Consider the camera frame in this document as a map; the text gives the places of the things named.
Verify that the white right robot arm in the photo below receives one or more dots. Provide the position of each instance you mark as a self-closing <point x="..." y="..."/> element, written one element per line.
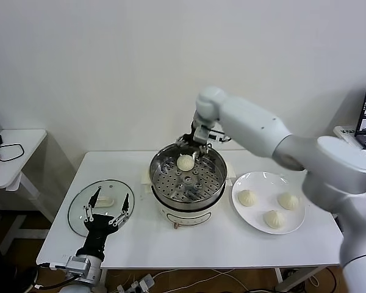
<point x="250" y="119"/>

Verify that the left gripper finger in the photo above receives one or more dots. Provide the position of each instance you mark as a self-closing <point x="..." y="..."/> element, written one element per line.
<point x="125" y="207"/>
<point x="93" y="200"/>

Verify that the white main table frame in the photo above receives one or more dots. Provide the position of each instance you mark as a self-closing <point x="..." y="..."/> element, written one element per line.
<point x="279" y="278"/>

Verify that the black chair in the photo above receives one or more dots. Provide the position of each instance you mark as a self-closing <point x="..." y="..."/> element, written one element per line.
<point x="6" y="274"/>

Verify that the perforated steel steamer basket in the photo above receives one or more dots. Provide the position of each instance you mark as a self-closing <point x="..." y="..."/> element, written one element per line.
<point x="186" y="190"/>

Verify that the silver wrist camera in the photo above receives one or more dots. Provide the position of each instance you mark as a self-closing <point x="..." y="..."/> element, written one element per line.
<point x="202" y="135"/>
<point x="77" y="265"/>

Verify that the white round plate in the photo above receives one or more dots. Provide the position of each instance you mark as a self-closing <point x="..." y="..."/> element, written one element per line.
<point x="253" y="215"/>

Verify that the white electric cooker base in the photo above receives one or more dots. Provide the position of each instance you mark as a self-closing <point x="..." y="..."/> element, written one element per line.
<point x="186" y="217"/>

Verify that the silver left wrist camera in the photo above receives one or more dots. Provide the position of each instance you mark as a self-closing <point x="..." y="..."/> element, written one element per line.
<point x="77" y="265"/>

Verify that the round glass pot lid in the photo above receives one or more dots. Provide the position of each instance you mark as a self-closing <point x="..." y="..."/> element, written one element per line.
<point x="79" y="201"/>

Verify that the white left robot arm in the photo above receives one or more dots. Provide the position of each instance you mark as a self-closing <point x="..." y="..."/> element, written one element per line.
<point x="79" y="285"/>

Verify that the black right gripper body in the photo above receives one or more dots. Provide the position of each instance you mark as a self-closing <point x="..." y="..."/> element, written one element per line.
<point x="191" y="138"/>

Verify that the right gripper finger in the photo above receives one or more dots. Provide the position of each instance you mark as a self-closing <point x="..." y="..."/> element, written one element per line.
<point x="202" y="150"/>
<point x="184" y="142"/>

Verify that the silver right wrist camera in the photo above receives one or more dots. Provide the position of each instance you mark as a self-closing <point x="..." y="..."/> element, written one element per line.
<point x="202" y="135"/>

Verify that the white steamed baozi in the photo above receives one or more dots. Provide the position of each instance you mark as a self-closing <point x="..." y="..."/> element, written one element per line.
<point x="247" y="197"/>
<point x="185" y="162"/>
<point x="289" y="201"/>
<point x="274" y="219"/>

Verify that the white floor power strip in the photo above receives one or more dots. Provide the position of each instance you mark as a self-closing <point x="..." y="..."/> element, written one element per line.
<point x="146" y="281"/>

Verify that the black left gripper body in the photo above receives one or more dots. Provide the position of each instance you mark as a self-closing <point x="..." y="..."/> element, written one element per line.
<point x="97" y="224"/>

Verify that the white side table with laptop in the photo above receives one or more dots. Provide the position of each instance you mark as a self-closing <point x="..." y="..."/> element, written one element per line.
<point x="344" y="131"/>

